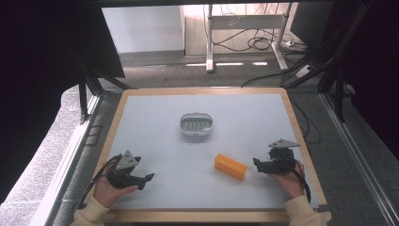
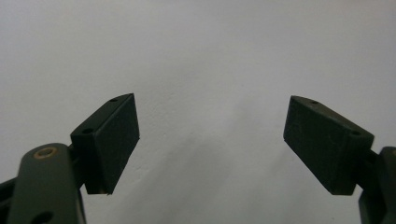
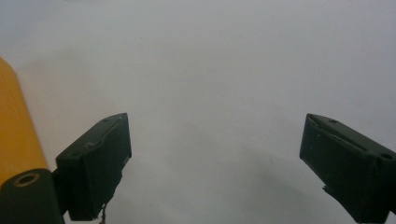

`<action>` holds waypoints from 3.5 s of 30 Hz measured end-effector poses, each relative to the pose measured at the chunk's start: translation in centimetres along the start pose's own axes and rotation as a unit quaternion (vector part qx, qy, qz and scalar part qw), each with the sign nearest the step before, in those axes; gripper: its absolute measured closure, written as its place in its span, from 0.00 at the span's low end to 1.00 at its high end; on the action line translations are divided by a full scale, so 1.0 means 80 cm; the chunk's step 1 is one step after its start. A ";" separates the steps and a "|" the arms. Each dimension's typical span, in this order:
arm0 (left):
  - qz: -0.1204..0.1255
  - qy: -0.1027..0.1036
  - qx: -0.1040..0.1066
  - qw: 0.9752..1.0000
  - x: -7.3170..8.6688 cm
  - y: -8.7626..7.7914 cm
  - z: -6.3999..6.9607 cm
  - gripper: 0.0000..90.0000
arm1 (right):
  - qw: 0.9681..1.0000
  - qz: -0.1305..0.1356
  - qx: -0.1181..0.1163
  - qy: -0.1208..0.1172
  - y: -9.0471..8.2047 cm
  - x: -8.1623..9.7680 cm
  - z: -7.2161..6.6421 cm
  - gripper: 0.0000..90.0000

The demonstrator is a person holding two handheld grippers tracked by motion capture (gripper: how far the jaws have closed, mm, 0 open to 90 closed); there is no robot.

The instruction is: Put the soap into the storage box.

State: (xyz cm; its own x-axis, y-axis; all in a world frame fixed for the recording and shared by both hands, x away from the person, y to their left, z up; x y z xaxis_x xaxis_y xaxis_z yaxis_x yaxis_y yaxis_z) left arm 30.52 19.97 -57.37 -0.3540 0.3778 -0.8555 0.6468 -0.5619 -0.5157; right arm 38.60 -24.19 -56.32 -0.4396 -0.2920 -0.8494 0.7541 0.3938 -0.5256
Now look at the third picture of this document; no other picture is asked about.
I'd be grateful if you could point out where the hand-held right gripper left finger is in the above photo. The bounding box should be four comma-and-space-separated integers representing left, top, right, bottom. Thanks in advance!
55, 112, 133, 222

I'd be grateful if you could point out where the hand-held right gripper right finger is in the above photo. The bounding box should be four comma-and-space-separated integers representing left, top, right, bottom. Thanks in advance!
299, 113, 396, 224

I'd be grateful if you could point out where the orange box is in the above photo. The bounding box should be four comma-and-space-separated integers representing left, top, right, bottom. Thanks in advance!
0, 56, 50, 187

